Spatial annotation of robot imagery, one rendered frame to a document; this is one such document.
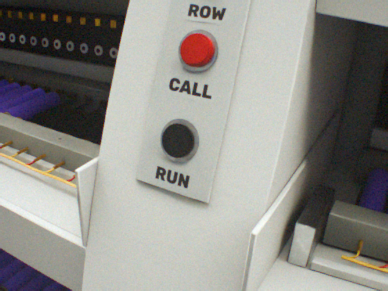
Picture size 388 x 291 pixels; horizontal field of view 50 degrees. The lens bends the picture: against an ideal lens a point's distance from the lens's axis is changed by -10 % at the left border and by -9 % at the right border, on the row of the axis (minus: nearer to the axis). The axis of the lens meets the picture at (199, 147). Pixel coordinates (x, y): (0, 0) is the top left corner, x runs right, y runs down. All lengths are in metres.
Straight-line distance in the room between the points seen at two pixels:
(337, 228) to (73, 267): 0.16
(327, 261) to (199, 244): 0.08
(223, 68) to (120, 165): 0.07
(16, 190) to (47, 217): 0.04
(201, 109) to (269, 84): 0.03
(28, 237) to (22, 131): 0.09
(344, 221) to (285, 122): 0.09
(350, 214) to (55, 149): 0.21
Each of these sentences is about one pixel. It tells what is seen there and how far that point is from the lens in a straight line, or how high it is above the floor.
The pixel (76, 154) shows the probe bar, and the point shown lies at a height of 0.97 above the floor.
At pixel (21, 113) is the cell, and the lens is 0.41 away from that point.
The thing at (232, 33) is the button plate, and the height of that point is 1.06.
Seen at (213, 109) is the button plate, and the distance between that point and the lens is 0.20.
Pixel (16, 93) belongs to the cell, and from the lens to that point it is 0.46.
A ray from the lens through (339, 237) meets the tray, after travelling 0.27.
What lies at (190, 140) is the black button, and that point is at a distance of 0.21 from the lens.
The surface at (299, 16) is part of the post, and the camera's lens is 0.20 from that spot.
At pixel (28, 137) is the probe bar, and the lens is 0.35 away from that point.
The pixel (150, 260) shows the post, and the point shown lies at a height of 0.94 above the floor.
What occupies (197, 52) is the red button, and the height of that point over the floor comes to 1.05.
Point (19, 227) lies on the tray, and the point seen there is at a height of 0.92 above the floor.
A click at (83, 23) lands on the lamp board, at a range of 0.47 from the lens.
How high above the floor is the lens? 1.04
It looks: 9 degrees down
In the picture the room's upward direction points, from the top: 12 degrees clockwise
